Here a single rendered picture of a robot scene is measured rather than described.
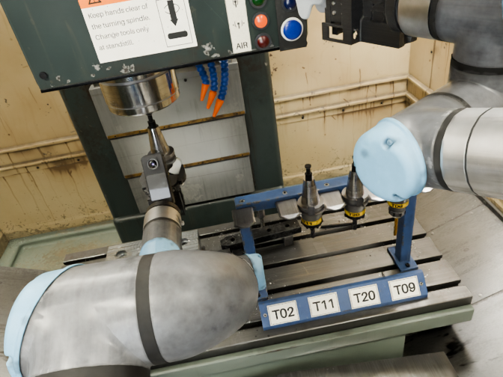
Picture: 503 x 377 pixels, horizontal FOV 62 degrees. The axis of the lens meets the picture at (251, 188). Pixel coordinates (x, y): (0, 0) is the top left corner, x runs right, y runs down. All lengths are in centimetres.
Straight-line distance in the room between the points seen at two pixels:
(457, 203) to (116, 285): 142
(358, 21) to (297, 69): 128
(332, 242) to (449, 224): 47
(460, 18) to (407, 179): 18
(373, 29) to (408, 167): 24
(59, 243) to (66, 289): 181
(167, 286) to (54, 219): 186
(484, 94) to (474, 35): 6
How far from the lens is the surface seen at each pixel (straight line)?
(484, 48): 48
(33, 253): 229
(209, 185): 159
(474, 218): 163
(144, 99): 87
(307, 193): 97
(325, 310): 116
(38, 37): 73
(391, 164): 39
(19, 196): 222
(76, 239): 223
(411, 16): 52
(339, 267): 130
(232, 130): 147
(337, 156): 210
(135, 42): 70
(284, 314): 115
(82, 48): 72
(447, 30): 50
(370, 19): 58
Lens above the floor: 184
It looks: 35 degrees down
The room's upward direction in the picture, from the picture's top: 10 degrees counter-clockwise
